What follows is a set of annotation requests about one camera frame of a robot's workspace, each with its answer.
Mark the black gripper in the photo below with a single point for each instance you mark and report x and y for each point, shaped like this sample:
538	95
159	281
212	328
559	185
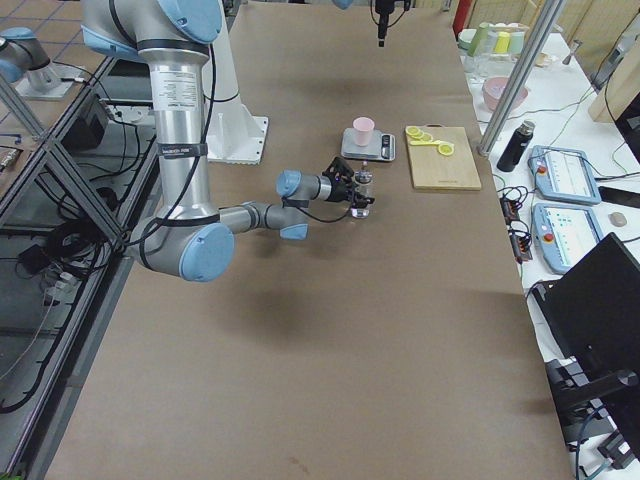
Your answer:
341	193
381	31

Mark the pink cup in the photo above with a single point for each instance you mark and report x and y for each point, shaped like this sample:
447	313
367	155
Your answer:
363	130

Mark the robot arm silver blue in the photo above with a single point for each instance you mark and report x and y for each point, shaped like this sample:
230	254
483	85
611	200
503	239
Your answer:
190	237
344	4

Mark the silver kitchen scale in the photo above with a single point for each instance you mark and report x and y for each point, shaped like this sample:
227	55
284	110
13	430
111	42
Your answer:
381	148

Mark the green cup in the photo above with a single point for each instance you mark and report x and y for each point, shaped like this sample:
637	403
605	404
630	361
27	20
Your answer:
479	36

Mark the yellow cup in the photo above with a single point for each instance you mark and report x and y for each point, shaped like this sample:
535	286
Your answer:
502	42

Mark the light blue cup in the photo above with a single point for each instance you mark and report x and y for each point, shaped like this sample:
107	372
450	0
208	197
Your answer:
516	42

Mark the yellow plastic knife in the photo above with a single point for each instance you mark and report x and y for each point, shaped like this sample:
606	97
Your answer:
425	143

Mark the wooden cutting board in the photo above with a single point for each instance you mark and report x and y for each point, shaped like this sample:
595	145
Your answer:
433	171

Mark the wine glass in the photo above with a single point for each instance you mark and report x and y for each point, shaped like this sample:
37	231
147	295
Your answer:
478	67

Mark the pink bowl with ice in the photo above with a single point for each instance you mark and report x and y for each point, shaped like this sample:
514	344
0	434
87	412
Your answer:
494	87

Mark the black water bottle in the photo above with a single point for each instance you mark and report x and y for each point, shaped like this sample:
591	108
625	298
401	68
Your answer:
516	146

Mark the teach pendant near bottle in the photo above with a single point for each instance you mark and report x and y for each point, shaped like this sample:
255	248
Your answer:
564	175

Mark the black smartphone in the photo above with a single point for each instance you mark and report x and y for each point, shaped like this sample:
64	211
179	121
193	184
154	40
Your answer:
619	196

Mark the black monitor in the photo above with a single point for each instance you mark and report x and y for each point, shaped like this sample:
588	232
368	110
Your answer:
594	309

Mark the lemon slice near handle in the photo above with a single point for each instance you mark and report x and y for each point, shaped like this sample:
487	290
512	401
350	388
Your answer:
446	149

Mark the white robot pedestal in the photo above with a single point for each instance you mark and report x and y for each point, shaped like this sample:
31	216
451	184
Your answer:
234	135

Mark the aluminium frame post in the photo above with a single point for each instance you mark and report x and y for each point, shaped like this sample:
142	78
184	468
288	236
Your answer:
538	34

